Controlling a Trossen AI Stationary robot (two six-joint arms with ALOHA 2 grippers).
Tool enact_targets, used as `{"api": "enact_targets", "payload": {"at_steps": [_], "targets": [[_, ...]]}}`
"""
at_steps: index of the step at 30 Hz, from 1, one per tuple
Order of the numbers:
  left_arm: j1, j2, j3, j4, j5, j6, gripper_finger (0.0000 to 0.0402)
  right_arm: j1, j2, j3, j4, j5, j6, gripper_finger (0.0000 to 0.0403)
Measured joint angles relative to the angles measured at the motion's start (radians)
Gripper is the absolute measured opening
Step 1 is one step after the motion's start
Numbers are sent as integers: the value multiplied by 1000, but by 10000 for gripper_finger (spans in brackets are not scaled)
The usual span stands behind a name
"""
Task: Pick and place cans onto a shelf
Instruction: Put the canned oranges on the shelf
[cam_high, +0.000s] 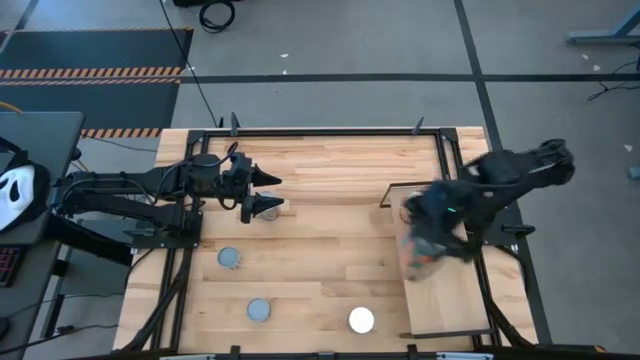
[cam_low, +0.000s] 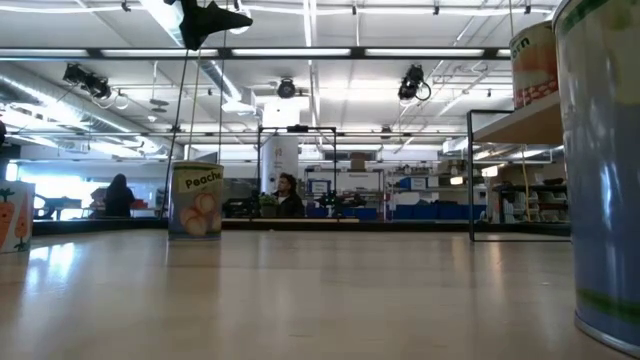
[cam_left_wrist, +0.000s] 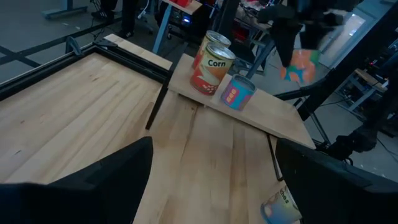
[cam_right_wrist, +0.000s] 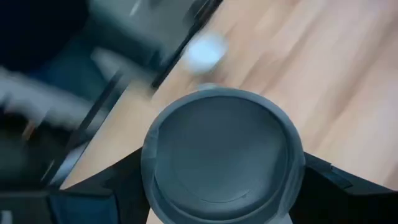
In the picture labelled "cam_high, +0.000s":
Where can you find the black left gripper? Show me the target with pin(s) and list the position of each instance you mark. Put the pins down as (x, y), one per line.
(246, 190)

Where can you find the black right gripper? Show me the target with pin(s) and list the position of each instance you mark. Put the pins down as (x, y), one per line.
(440, 210)

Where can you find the brown label tin can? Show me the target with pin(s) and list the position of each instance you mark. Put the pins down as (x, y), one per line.
(272, 215)

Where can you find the blue pink label tin can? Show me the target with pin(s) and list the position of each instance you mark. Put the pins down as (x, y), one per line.
(417, 257)

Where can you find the orange white patterned tin can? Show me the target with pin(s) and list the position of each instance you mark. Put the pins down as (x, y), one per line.
(228, 257)

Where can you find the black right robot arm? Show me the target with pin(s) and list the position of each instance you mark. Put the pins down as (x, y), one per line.
(505, 167)

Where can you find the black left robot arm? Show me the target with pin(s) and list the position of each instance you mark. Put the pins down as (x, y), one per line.
(125, 180)

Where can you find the wooden shelf with black legs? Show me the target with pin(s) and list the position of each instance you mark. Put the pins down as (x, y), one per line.
(450, 300)

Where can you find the white lid tin can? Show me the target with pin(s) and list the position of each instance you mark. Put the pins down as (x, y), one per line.
(361, 320)

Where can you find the grey lid tin can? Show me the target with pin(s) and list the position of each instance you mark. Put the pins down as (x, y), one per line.
(258, 309)

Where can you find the black hazard striped floor mat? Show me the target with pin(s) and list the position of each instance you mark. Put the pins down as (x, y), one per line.
(90, 105)
(95, 50)

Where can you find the dark grey desk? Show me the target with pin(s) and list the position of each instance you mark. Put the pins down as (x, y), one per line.
(40, 135)

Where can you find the white black ghost mask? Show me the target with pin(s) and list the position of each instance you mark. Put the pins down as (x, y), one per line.
(15, 192)

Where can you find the grey metal table leg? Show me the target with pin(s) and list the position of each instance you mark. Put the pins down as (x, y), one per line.
(600, 36)

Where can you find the backlit keyboard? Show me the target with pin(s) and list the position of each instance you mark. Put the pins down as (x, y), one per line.
(9, 265)

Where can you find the black frame bracket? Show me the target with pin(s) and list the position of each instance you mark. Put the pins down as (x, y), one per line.
(418, 126)
(234, 122)

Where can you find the black aluminium table frame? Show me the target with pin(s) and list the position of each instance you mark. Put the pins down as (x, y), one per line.
(320, 132)

